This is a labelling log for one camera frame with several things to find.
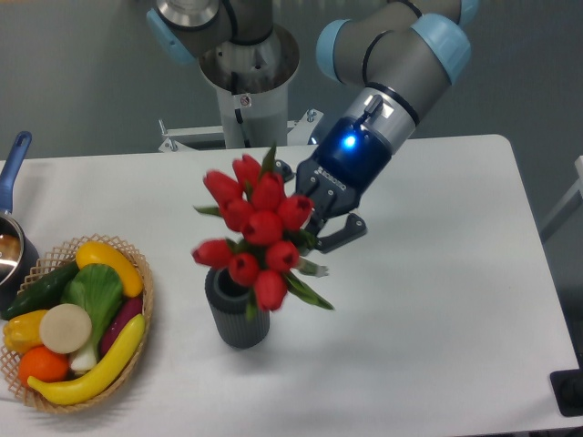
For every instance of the yellow squash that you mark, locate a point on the yellow squash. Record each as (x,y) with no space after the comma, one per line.
(96,252)

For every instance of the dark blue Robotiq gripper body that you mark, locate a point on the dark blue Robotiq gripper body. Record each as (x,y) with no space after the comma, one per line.
(341,168)

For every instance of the orange fruit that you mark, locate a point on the orange fruit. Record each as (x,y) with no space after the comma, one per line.
(43,364)

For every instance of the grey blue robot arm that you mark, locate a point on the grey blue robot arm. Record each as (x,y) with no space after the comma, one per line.
(403,58)

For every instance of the dark grey ribbed vase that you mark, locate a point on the dark grey ribbed vase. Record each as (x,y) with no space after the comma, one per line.
(228,304)

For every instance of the purple sweet potato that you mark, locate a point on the purple sweet potato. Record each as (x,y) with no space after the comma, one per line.
(129,309)

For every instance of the yellow banana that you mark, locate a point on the yellow banana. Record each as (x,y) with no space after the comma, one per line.
(102,375)

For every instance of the beige round disc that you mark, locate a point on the beige round disc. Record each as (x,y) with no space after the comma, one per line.
(65,328)

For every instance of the yellow bell pepper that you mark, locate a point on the yellow bell pepper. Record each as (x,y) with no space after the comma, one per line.
(22,333)

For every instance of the green lettuce leaf vegetable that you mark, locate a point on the green lettuce leaf vegetable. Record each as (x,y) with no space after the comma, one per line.
(98,290)

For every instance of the woven wicker basket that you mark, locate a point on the woven wicker basket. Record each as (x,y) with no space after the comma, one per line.
(57,257)

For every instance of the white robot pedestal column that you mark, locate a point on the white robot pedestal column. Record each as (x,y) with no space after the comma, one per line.
(251,84)

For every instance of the dark green cucumber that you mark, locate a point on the dark green cucumber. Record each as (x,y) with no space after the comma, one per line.
(42,294)

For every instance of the white furniture piece right edge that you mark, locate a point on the white furniture piece right edge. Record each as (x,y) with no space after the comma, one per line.
(567,205)

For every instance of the blue handled saucepan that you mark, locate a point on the blue handled saucepan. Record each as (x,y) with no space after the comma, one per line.
(18,254)

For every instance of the red tulip bouquet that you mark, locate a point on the red tulip bouquet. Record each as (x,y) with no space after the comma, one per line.
(272,235)

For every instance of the white metal base frame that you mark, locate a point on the white metal base frame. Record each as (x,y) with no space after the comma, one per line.
(299,132)

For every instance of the black device at table edge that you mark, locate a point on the black device at table edge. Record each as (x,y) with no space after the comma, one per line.
(567,387)

